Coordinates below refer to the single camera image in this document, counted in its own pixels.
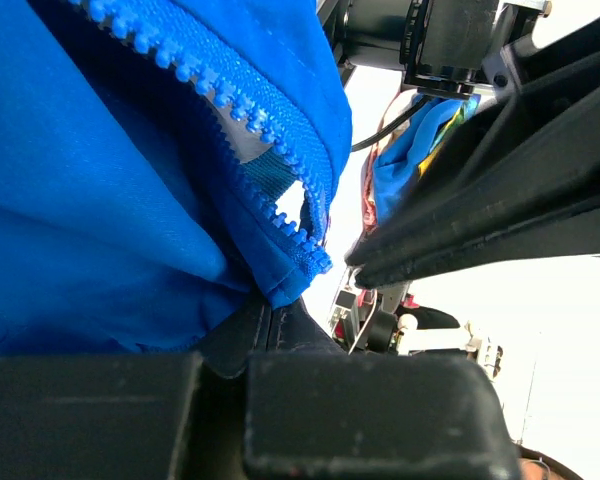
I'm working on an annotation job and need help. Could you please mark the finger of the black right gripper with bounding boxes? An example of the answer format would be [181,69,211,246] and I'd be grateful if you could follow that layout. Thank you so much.
[347,9,600,268]
[356,195,600,289]

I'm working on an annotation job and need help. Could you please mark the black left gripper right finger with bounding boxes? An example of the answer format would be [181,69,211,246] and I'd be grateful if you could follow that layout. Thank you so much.
[242,297,524,480]

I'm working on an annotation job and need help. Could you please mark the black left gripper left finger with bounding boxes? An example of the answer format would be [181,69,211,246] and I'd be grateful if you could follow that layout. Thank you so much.
[0,294,274,480]

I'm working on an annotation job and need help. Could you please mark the blue white red jacket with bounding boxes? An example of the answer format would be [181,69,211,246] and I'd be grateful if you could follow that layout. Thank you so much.
[0,1,351,355]

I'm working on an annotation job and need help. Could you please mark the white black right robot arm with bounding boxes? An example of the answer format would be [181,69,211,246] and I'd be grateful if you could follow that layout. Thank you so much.
[332,1,600,289]

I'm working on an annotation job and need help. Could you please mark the blue yellow background cloth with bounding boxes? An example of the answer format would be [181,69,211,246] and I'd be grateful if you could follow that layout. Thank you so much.
[362,95,481,233]

